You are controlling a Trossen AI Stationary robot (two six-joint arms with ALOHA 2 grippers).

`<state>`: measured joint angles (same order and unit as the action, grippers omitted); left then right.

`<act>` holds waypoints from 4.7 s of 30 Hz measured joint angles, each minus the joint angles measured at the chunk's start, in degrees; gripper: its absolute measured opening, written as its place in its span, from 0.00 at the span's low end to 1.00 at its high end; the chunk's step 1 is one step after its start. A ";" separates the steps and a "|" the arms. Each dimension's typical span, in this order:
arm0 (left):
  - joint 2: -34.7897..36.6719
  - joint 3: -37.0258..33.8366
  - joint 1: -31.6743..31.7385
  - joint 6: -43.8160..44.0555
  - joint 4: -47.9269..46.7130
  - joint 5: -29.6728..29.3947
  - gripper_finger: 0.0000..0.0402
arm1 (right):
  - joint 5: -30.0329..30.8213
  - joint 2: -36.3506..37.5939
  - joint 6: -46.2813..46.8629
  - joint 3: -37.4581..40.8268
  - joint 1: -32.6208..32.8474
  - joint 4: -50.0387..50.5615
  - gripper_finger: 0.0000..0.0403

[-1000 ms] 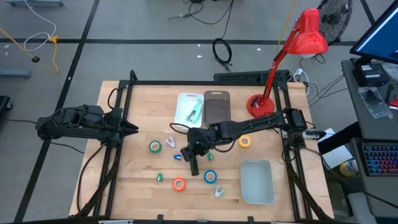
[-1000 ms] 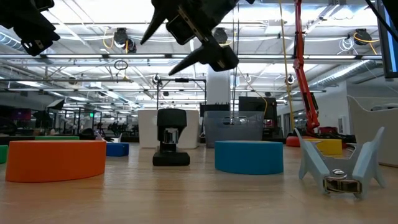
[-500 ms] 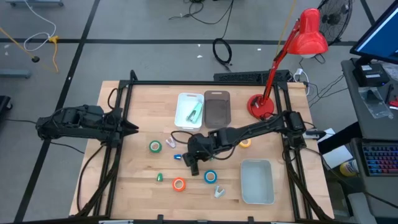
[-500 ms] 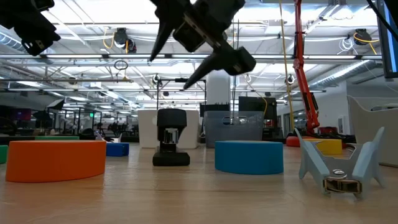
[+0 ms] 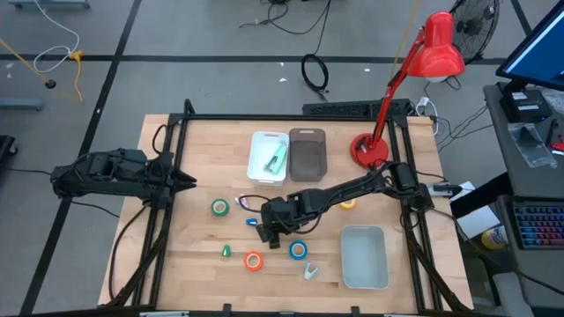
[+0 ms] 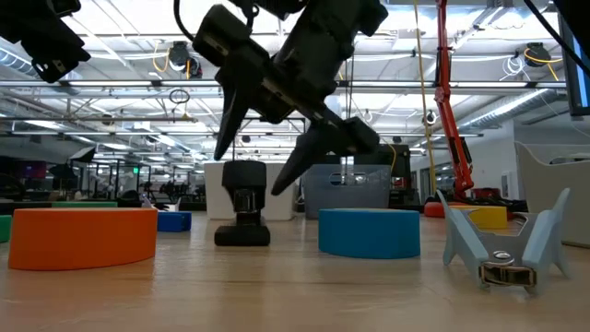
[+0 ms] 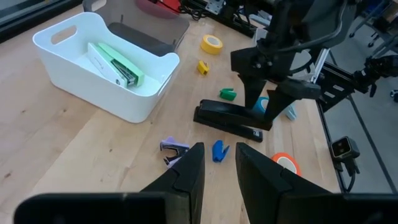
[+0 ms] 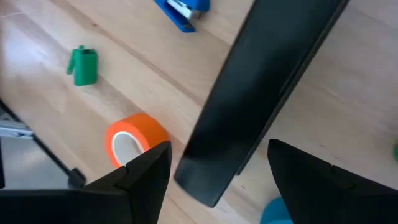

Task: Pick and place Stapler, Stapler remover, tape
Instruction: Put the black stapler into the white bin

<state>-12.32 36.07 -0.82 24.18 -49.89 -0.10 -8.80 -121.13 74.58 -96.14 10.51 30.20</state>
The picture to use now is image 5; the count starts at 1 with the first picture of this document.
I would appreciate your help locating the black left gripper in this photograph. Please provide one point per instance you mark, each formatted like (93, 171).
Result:
(161, 180)

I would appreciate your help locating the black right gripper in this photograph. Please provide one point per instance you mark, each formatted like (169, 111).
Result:
(277, 216)

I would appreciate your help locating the blue staple remover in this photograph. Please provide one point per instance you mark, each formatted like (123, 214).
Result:
(251, 222)

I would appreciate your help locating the orange tape roll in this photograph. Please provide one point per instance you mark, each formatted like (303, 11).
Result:
(246, 261)

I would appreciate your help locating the blue tape roll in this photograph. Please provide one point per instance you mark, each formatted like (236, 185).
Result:
(291, 250)

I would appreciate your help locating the green tape roll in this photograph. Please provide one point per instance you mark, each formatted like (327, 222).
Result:
(212, 208)

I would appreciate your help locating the green staple remover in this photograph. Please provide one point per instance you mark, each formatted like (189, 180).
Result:
(226, 252)

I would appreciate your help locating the grey staple remover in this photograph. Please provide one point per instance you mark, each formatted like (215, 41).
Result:
(308, 274)

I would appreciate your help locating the mint green stapler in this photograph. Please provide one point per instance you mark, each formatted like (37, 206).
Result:
(276, 158)

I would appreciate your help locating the yellow tape roll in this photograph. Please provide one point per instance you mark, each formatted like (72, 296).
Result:
(348, 205)

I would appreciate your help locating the light grey plastic bin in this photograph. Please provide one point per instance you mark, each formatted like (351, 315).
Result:
(364, 257)

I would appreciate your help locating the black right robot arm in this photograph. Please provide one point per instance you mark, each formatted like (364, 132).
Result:
(343, 191)

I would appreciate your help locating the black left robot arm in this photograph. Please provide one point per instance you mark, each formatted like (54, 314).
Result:
(101, 176)

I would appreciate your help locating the white plastic bin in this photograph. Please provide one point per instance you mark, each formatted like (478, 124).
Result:
(257, 154)

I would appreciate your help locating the smoky translucent plastic bin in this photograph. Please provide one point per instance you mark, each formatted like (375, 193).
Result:
(307, 154)

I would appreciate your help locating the black power strip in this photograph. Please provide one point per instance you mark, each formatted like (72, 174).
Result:
(343, 108)

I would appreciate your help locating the white power adapter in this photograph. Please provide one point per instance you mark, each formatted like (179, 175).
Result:
(423, 102)

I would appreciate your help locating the white paper sheet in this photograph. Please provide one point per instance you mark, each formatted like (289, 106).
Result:
(478, 221)

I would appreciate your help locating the yellow round container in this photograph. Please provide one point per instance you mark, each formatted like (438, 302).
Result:
(493, 238)

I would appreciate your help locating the dark grey side desk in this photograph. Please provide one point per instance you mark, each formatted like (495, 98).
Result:
(500, 154)

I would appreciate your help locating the backlit rainbow keyboard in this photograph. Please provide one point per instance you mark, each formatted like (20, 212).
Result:
(539, 226)

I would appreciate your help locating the clear plastic bag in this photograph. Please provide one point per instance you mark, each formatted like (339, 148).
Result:
(529, 143)

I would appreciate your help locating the black mini computer box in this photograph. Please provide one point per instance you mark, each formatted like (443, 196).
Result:
(524, 105)

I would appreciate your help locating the black floor fan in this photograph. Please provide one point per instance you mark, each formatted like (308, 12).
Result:
(478, 26)

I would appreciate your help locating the black computer monitor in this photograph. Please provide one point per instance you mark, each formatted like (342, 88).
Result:
(539, 53)

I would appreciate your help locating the black aluminium table frame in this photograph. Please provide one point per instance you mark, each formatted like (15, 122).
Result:
(264, 117)

